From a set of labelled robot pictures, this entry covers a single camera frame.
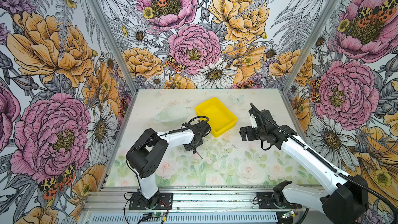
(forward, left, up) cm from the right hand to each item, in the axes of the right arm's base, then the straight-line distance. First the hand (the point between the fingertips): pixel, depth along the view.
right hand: (249, 135), depth 81 cm
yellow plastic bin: (+21, +12, -13) cm, 28 cm away
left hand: (+1, +30, -13) cm, 33 cm away
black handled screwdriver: (-4, +26, -14) cm, 30 cm away
